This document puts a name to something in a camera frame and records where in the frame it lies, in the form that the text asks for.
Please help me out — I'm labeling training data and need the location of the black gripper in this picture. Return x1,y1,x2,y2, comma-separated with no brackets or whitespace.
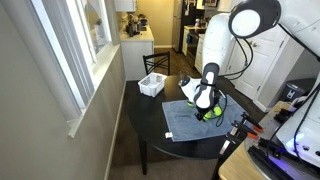
194,63,220,121

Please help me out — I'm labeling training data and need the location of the yellow-green tennis ball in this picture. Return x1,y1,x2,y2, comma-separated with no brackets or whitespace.
213,107,222,116
203,111,212,120

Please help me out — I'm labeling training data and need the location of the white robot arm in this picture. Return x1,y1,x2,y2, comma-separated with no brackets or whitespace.
181,0,320,167

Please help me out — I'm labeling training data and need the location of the blue towel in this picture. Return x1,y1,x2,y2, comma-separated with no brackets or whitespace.
162,95,244,142

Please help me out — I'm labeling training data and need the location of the white towel tag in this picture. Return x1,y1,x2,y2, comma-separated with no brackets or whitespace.
165,132,173,138

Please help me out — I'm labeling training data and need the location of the clear drinking glass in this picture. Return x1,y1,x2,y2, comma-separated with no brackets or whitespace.
179,71,188,82

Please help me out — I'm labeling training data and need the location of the round black table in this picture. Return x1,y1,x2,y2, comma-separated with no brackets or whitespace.
124,75,268,176

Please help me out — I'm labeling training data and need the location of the white plastic basket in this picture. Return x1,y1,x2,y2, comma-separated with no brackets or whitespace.
138,72,167,97

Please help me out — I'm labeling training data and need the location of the white door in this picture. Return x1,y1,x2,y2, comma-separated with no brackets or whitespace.
225,23,306,101

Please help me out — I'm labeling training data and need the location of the black wooden chair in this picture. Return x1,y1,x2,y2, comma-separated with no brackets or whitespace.
143,51,171,75

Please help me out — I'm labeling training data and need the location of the black trash bin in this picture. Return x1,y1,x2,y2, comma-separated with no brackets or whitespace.
279,78,316,102

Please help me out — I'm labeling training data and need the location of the white kitchen counter cabinet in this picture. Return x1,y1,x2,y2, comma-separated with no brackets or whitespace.
120,26,154,81

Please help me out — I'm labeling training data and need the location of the coffee maker on counter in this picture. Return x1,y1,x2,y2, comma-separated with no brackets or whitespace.
126,22,140,37

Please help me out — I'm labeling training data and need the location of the orange-handled clamp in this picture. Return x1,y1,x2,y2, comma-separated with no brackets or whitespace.
231,121,258,139
241,112,263,133

